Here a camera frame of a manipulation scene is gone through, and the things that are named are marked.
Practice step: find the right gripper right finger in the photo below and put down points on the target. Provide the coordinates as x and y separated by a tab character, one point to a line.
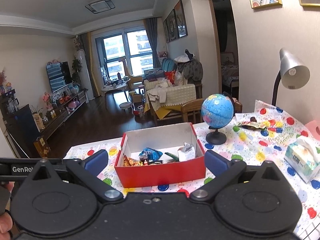
226	173

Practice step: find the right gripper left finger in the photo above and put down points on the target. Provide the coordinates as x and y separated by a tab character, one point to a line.
86	174

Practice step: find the white silver snack packet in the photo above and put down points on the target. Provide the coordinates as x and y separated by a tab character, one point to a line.
186	152

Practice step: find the person left hand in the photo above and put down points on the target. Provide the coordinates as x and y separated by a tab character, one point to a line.
6	225

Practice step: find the tv cabinet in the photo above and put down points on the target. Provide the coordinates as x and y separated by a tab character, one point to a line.
22	126

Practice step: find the orange peanut snack bag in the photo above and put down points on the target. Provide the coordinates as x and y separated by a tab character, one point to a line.
130	162

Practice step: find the green cracker packet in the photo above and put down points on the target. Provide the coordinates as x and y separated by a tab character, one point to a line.
174	157

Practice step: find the balloon print tablecloth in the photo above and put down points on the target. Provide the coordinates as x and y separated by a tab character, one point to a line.
253	147

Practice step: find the dark wrapper near globe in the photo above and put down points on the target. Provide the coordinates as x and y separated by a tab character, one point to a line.
252	124

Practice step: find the red cardboard box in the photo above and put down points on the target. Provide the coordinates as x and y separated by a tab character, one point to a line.
167	171

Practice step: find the blue desk globe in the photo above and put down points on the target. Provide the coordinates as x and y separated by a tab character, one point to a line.
217	111

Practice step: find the blue snack packet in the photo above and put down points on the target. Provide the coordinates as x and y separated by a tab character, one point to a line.
153	155

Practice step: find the wooden chair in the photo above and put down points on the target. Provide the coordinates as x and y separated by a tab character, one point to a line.
193	109

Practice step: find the small round stool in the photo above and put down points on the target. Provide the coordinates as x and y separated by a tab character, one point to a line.
125	105

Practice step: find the tissue pack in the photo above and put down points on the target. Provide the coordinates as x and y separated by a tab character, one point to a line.
303	156

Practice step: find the coffee table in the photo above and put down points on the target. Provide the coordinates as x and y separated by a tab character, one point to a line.
121	86

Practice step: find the television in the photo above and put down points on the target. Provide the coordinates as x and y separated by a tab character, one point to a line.
59	75

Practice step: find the sofa with blankets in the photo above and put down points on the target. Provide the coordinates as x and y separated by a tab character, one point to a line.
177	82

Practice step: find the silver desk lamp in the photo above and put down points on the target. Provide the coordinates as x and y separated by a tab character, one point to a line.
293	73

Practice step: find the ceiling light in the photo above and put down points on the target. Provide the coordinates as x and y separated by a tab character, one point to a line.
100	6

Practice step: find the dark framed wall pictures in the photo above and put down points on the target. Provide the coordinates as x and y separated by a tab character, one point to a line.
175	26

